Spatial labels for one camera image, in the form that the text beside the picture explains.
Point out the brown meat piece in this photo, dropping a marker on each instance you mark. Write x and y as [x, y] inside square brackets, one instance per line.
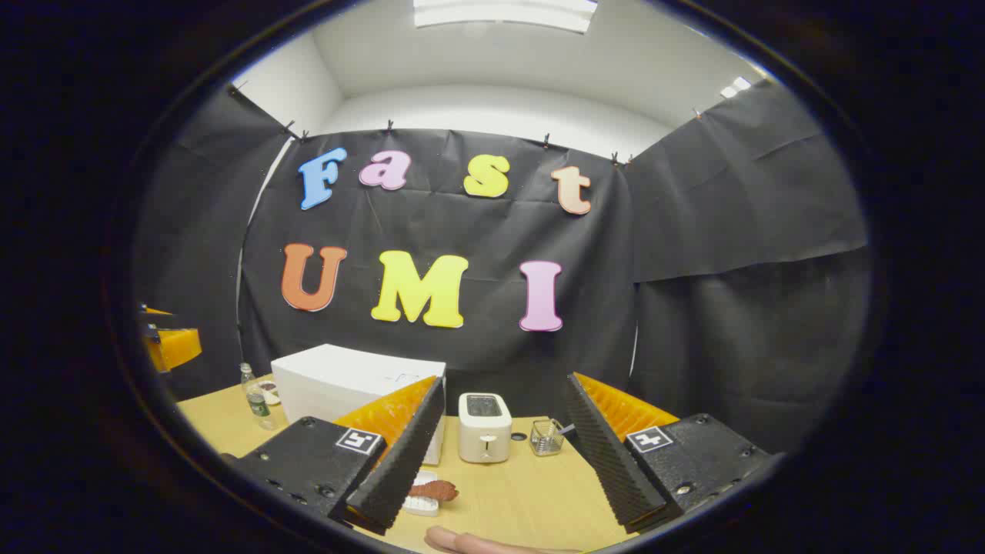
[435, 490]

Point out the white microwave oven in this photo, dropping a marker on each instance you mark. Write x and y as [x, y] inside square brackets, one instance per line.
[338, 378]

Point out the large ceiling light panel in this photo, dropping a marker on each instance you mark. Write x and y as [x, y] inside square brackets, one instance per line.
[504, 11]

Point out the white toaster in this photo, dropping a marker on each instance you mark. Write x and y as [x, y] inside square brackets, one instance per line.
[485, 440]

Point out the small white ribbed tray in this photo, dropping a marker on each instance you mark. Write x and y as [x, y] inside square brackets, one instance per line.
[422, 507]

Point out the clear utensil holder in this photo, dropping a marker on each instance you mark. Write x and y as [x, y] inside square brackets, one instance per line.
[546, 439]

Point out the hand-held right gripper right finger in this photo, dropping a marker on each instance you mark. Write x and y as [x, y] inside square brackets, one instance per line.
[608, 455]

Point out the small white dish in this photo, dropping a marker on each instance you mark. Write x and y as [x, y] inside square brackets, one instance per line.
[271, 394]

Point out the small ceiling light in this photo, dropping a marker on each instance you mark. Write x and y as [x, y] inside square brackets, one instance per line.
[736, 86]

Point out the clear green-label water bottle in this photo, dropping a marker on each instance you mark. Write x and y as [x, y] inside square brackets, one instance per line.
[258, 404]

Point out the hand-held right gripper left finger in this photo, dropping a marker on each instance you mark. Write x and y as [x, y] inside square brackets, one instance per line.
[406, 455]

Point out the black backdrop cloth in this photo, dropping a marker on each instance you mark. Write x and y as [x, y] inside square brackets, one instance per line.
[477, 231]

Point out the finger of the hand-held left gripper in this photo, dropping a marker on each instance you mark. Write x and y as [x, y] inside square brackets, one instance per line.
[178, 348]

